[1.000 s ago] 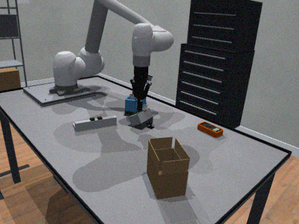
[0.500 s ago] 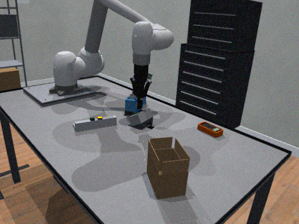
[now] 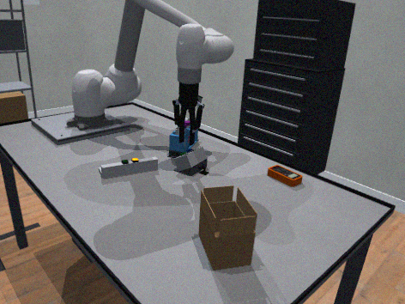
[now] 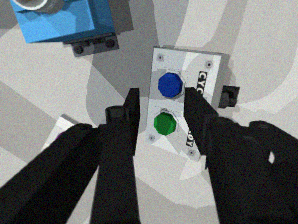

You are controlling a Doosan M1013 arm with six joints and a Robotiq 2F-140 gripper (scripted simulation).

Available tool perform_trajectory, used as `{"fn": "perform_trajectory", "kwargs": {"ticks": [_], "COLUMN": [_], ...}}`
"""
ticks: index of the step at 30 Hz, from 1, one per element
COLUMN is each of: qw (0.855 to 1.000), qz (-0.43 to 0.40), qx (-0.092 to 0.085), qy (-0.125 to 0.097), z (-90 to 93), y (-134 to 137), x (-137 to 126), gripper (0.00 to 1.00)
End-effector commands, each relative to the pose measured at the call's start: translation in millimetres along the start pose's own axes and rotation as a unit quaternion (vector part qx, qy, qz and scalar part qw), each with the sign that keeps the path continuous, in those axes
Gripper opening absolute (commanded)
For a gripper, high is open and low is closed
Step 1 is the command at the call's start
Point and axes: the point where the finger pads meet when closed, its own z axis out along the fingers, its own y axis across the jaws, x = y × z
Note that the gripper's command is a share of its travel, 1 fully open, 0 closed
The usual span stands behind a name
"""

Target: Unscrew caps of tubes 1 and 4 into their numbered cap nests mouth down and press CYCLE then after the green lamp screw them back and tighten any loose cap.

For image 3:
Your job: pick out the white key housing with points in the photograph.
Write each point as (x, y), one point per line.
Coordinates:
(192, 161)

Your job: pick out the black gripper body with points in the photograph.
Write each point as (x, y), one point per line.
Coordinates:
(188, 92)

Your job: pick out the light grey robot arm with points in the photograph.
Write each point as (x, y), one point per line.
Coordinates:
(92, 93)

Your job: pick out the brown cardboard box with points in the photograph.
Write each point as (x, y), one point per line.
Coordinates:
(234, 246)

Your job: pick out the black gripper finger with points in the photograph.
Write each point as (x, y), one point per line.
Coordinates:
(179, 118)
(195, 121)

